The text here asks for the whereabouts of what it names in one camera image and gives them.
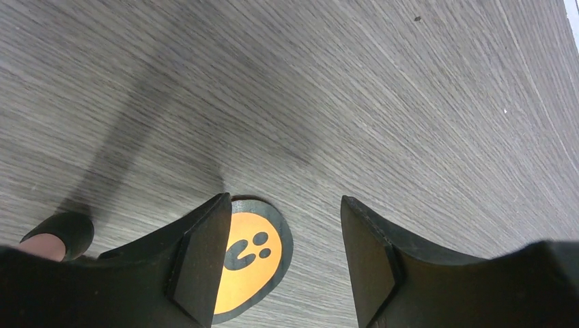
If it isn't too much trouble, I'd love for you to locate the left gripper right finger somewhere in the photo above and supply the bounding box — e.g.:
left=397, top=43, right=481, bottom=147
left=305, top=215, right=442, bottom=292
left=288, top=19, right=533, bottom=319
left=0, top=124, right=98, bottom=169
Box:
left=341, top=196, right=578, bottom=327

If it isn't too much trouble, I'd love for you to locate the pink music stand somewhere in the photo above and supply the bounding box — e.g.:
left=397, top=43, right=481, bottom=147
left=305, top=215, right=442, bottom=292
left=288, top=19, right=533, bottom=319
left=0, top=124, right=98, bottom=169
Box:
left=16, top=212, right=94, bottom=262

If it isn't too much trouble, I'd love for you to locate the orange black face coaster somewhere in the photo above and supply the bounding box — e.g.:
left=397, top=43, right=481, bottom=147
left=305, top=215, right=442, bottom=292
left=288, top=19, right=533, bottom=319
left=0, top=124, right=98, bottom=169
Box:
left=213, top=195, right=294, bottom=325

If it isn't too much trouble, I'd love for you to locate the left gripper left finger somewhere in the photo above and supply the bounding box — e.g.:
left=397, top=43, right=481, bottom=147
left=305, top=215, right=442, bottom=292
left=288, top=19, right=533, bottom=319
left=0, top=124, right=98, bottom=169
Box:
left=1, top=193, right=231, bottom=327

